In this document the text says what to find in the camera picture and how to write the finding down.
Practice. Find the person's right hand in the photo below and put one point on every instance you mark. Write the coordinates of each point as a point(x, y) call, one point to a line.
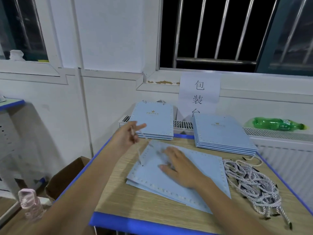
point(183, 171)

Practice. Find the stack of blue paper bags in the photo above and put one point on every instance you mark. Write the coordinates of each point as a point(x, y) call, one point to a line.
point(222, 128)

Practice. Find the pink water bottle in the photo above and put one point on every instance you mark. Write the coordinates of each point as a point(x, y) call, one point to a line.
point(31, 205)

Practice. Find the blue-edged wooden desk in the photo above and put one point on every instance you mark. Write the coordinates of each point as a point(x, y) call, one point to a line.
point(122, 198)

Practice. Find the person's left hand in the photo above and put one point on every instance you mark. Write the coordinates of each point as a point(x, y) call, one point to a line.
point(124, 138)

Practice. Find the teal framed sliding window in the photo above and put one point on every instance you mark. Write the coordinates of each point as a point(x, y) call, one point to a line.
point(288, 36)

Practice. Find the white framed window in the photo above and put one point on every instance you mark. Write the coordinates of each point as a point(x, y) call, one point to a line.
point(49, 31)

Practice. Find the brown cardboard box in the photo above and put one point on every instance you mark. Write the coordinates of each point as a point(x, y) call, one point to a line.
point(66, 178)

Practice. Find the metal window grille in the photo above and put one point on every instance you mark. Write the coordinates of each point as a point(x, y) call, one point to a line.
point(215, 60)

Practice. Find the person's left forearm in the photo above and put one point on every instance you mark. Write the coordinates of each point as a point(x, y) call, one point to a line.
point(78, 193)

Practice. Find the person's right forearm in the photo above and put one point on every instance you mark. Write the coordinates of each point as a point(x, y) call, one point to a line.
point(234, 213)

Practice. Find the grey metal desk blue edge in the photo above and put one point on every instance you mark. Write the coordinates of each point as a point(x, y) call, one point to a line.
point(12, 144)

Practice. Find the small white container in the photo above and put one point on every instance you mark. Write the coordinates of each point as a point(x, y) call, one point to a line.
point(16, 55)

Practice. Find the green plastic bottle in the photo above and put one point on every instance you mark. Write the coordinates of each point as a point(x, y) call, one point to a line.
point(276, 123)

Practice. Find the white radiator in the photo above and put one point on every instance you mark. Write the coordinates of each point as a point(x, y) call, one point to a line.
point(288, 168)

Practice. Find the white paper sign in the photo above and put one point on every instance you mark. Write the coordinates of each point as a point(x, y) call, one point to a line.
point(198, 93)

